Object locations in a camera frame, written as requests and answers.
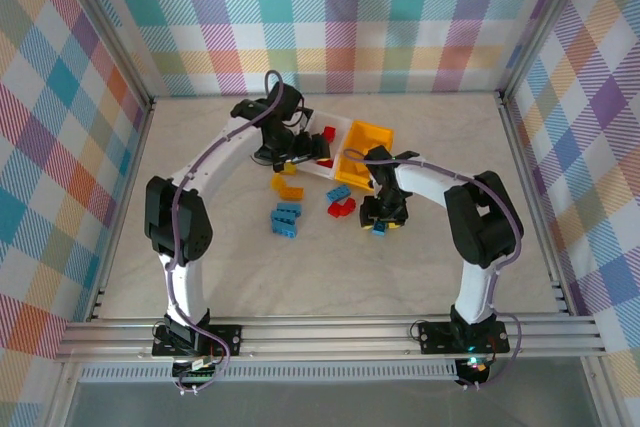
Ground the white plastic container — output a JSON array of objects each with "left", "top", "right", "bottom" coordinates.
[{"left": 297, "top": 110, "right": 353, "bottom": 182}]

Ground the yellow plastic container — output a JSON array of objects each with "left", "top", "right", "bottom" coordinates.
[{"left": 333, "top": 119, "right": 395, "bottom": 194}]

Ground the right controller board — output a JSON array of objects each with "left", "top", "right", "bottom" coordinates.
[{"left": 455, "top": 354, "right": 492, "bottom": 388}]

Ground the controller board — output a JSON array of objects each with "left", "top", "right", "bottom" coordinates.
[
  {"left": 455, "top": 354, "right": 492, "bottom": 388},
  {"left": 171, "top": 355, "right": 224, "bottom": 384}
]

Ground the left controller board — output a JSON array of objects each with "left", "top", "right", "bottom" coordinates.
[{"left": 171, "top": 355, "right": 224, "bottom": 384}]

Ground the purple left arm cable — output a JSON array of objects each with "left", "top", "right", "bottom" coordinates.
[{"left": 164, "top": 69, "right": 289, "bottom": 397}]

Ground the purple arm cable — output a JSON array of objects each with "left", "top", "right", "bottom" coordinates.
[
  {"left": 342, "top": 147, "right": 526, "bottom": 392},
  {"left": 164, "top": 69, "right": 289, "bottom": 397}
]

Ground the aluminium cross rail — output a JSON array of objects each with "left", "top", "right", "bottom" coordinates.
[{"left": 53, "top": 315, "right": 609, "bottom": 364}]

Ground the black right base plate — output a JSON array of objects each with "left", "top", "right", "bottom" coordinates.
[{"left": 416, "top": 319, "right": 511, "bottom": 355}]

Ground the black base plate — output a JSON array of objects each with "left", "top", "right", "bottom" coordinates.
[
  {"left": 151, "top": 322, "right": 243, "bottom": 360},
  {"left": 416, "top": 319, "right": 511, "bottom": 355}
]

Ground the aluminium side rail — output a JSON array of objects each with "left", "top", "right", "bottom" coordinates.
[
  {"left": 85, "top": 95, "right": 157, "bottom": 323},
  {"left": 496, "top": 90, "right": 577, "bottom": 317}
]

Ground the grey slotted cable duct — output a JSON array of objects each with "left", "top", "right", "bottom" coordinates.
[{"left": 78, "top": 364, "right": 460, "bottom": 384}]

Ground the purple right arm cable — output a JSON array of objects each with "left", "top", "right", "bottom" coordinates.
[{"left": 342, "top": 147, "right": 526, "bottom": 392}]

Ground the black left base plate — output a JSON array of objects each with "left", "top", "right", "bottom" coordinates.
[{"left": 151, "top": 322, "right": 243, "bottom": 360}]

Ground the aluminium frame post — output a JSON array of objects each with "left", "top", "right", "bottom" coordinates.
[
  {"left": 499, "top": 0, "right": 597, "bottom": 98},
  {"left": 49, "top": 0, "right": 157, "bottom": 104}
]

